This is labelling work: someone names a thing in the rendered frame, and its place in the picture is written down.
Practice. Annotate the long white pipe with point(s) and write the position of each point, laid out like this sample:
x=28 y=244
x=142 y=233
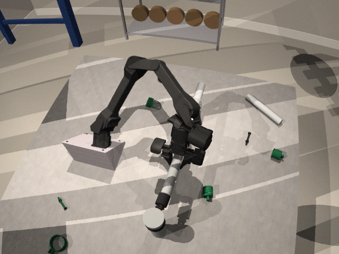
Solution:
x=177 y=160

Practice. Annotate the grey cylinder with light round cap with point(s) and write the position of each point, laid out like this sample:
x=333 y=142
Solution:
x=154 y=218

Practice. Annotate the white cylinder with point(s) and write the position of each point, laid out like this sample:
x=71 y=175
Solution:
x=264 y=109

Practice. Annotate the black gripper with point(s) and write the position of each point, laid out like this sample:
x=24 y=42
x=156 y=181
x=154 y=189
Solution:
x=179 y=148

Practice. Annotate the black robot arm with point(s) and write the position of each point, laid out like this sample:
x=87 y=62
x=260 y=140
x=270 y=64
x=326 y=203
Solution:
x=184 y=128

